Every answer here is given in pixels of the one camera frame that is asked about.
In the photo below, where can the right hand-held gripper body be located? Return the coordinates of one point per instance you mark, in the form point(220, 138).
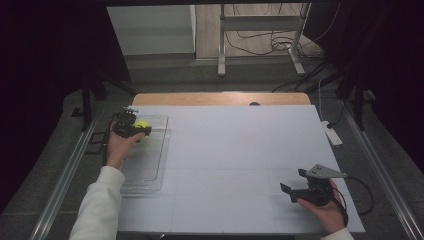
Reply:
point(316, 195)

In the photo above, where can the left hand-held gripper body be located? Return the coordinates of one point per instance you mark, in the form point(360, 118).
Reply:
point(125, 125)

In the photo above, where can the yellow tennis ball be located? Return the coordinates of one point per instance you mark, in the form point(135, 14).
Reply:
point(141, 124)

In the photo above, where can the clear plastic container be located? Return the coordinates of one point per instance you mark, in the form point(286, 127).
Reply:
point(150, 156)

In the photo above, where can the person's right hand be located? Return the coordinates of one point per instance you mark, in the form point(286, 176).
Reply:
point(328, 215)

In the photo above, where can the person's left hand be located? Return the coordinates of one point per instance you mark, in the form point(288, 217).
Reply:
point(118, 148)

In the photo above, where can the dark rectangular floor plate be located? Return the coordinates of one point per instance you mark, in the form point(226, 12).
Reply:
point(96, 142)

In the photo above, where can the black metal stand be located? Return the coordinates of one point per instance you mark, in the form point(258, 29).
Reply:
point(358, 100)
point(87, 100)

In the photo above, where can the white power strip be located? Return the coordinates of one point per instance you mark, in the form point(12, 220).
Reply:
point(332, 134)

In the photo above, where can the white board table cover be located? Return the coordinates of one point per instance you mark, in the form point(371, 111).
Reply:
point(240, 150)

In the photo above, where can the dark curtain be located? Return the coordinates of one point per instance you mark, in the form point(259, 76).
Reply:
point(43, 83)
point(393, 66)

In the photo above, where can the white cabinet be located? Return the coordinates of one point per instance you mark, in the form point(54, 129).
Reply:
point(150, 30)

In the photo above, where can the aluminium floor rail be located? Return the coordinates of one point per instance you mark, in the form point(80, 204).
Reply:
point(63, 180)
point(383, 173)

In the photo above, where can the grey metal desk frame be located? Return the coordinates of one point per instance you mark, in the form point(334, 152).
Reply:
point(260, 23)

